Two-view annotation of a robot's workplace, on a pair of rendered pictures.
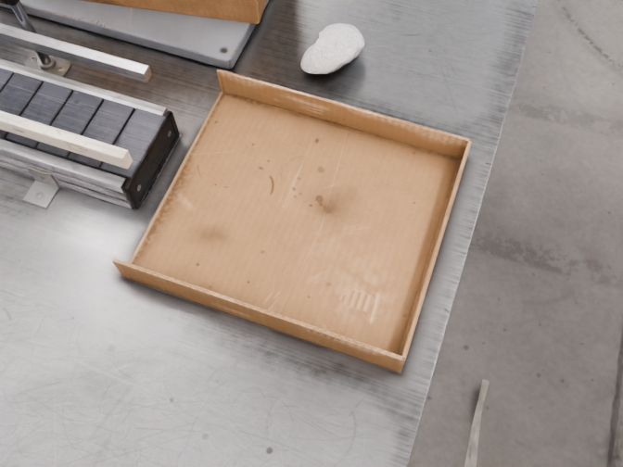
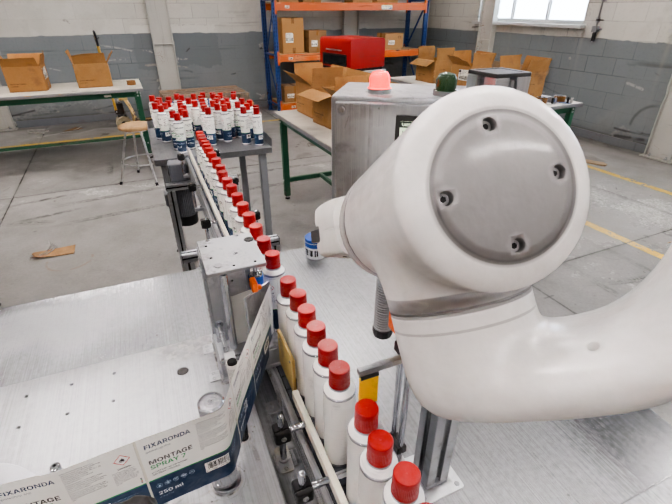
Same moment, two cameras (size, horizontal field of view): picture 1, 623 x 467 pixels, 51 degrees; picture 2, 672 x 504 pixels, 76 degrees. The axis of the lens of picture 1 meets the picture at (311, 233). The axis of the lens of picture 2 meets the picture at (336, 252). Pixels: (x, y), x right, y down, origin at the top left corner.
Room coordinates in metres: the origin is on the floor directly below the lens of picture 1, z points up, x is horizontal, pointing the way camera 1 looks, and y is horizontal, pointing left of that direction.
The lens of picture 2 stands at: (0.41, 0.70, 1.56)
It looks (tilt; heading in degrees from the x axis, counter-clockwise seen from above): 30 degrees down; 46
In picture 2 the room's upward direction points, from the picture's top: straight up
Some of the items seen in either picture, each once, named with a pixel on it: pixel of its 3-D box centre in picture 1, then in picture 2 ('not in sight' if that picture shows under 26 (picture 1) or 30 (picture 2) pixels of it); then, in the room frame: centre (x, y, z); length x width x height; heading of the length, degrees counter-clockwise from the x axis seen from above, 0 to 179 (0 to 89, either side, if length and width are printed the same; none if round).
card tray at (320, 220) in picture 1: (300, 207); not in sight; (0.34, 0.01, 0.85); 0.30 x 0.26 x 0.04; 69
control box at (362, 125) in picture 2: not in sight; (405, 171); (0.83, 1.01, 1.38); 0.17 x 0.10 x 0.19; 124
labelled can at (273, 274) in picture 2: not in sight; (275, 291); (0.89, 1.39, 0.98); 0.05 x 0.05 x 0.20
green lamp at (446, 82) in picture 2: not in sight; (446, 83); (0.83, 0.97, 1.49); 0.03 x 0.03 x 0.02
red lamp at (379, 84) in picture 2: not in sight; (379, 81); (0.79, 1.02, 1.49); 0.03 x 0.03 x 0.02
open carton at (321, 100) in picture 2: not in sight; (333, 99); (2.72, 3.08, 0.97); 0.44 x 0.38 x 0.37; 165
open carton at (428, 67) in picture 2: not in sight; (434, 64); (5.11, 3.84, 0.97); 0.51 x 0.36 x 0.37; 164
